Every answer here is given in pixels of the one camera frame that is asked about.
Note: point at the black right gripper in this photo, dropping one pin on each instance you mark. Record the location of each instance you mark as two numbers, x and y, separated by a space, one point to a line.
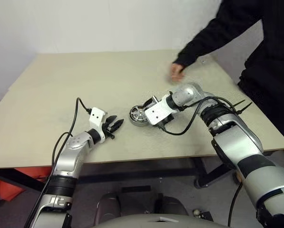
152 101

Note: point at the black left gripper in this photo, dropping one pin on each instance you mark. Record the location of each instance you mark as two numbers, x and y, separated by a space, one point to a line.
108 129

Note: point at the silver spoked rotor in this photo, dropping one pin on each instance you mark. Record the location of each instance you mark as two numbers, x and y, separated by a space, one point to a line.
138 115

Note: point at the round motor housing copper windings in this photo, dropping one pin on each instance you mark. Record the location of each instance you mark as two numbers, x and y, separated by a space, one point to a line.
137 125

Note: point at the person's black sleeved forearm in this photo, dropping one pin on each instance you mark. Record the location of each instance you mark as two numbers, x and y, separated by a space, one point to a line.
203 40

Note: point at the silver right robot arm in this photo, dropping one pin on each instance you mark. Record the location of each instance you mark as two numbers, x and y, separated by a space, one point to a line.
237 142

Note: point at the person's bare hand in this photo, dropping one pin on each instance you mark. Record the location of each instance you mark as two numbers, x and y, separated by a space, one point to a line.
178 72

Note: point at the dark rounded shape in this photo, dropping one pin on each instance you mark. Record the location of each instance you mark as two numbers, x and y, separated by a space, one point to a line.
171 205
108 206

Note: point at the black zip tie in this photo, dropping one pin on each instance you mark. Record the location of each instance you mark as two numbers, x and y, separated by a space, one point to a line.
245 108
239 103

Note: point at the silver robot torso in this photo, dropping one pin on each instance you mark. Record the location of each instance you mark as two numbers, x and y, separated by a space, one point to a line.
141 222

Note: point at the tan shoe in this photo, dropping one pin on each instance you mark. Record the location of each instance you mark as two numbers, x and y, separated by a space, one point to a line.
239 178

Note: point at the small white round object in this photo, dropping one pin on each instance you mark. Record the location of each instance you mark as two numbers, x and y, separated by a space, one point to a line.
196 211

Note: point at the person in black clothes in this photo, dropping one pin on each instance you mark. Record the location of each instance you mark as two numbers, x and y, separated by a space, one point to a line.
270 71

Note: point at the small black box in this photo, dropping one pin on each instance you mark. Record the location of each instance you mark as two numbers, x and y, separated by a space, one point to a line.
206 215

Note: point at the orange object under table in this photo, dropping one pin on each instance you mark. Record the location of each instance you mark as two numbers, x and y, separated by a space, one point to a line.
3 190

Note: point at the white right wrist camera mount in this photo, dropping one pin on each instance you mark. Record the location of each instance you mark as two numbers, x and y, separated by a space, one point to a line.
156 111

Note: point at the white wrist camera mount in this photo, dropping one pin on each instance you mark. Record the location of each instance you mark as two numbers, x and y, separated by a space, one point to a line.
96 116
156 111

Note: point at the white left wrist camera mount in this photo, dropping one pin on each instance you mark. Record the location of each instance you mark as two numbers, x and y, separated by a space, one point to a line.
96 116

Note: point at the black table frame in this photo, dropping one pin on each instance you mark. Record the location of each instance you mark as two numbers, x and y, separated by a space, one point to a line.
141 173

